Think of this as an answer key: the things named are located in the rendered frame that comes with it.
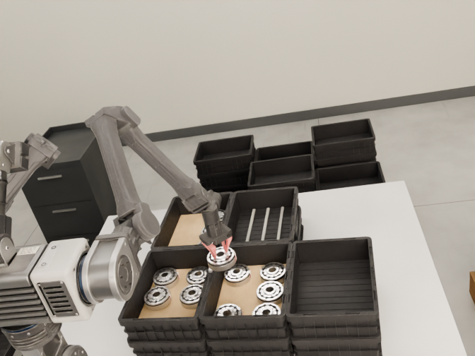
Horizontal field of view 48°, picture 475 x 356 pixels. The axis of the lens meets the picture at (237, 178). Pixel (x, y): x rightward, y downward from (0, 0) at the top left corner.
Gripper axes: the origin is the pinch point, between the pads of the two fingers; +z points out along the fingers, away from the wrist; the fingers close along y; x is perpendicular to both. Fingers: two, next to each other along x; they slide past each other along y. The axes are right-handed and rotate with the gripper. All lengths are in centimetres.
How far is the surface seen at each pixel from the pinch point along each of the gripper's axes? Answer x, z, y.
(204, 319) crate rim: 12.0, 11.6, 17.5
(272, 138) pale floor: -229, 98, -192
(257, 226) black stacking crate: -27.9, 20.2, -34.6
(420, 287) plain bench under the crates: 38, 33, -61
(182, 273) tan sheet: -27.1, 20.9, 5.8
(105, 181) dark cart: -177, 41, -16
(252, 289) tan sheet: 3.1, 20.9, -8.0
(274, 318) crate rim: 28.9, 12.0, 0.5
